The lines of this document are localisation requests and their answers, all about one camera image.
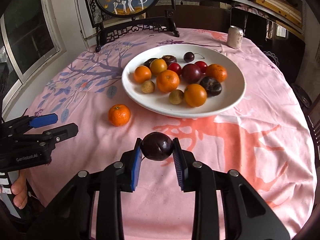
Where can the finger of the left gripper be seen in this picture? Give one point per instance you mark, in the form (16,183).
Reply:
(44,120)
(59,134)

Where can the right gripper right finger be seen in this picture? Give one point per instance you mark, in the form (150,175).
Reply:
(180,163)

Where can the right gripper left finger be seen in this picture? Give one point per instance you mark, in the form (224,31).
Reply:
(135,164)

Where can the small mandarin top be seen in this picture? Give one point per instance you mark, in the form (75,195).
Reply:
(119,115)

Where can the small green-brown longan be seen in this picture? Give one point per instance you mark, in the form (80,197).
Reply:
(176,97)

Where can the smooth orange kumquat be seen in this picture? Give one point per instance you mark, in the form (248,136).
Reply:
(195,95)

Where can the tan longan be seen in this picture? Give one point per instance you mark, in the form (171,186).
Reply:
(148,87)

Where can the mandarin orange with stem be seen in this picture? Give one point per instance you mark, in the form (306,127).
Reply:
(167,81)

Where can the smooth orange fruit front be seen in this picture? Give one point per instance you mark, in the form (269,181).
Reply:
(142,74)

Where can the large dark red plum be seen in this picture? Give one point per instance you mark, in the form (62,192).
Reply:
(191,73)

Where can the red cherry tomato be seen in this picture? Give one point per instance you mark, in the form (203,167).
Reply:
(202,65)
(175,67)

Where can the yellow-orange kumquat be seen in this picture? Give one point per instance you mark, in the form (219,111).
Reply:
(157,66)

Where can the large mandarin orange front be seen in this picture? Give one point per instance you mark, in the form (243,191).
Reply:
(217,72)

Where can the person's left hand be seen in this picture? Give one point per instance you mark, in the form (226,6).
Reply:
(19,189)

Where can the pink printed tablecloth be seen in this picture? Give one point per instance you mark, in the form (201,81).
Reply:
(265,136)

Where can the white drink can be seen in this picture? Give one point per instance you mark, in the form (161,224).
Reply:
(235,36)

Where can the round deer screen ornament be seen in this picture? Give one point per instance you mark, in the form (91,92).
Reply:
(112,19)

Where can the dark wooden chair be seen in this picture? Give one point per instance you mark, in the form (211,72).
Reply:
(312,119)

